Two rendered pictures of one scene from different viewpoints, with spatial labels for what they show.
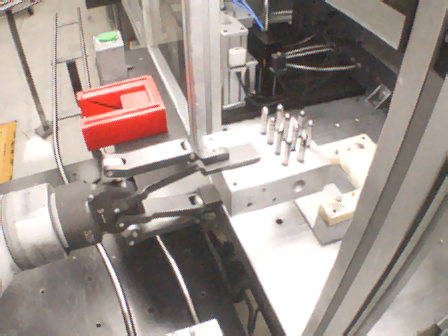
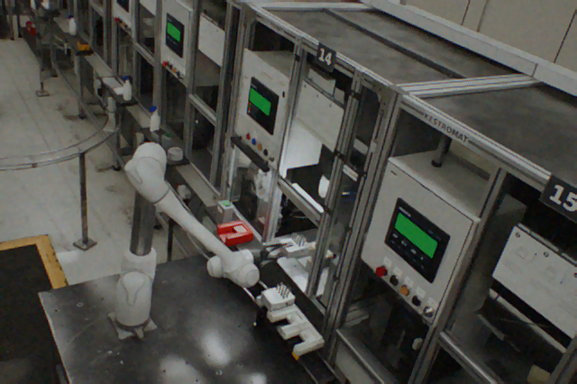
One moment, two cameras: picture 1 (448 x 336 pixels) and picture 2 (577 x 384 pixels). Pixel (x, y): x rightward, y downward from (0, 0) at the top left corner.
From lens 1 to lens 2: 231 cm
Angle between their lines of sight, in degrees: 20
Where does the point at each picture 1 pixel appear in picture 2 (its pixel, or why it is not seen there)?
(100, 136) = (232, 241)
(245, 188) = (291, 251)
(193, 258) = (258, 289)
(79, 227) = (257, 258)
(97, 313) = (226, 308)
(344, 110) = (313, 233)
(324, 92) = (306, 226)
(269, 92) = (286, 226)
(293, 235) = (299, 269)
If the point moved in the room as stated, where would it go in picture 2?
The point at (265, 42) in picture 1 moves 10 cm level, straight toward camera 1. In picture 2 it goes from (286, 210) to (288, 220)
